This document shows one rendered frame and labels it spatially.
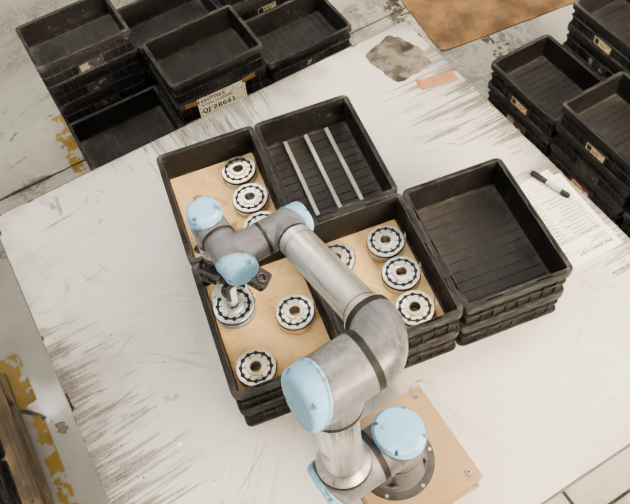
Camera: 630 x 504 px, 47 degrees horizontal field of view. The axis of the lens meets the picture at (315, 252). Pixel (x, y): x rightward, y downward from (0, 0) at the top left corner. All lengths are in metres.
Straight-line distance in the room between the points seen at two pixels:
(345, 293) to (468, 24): 2.72
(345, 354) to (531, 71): 2.28
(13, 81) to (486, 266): 2.80
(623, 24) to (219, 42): 1.67
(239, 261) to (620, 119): 1.93
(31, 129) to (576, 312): 2.68
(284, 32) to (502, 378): 1.90
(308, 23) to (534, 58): 0.98
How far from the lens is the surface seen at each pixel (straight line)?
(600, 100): 3.07
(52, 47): 3.39
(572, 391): 2.04
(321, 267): 1.37
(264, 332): 1.93
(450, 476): 1.82
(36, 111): 3.89
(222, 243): 1.48
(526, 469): 1.94
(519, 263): 2.03
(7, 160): 3.74
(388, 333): 1.23
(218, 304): 1.79
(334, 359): 1.20
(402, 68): 2.64
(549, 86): 3.25
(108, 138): 3.24
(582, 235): 2.27
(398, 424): 1.60
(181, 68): 3.09
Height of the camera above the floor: 2.54
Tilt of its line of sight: 57 degrees down
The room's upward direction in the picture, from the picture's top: 9 degrees counter-clockwise
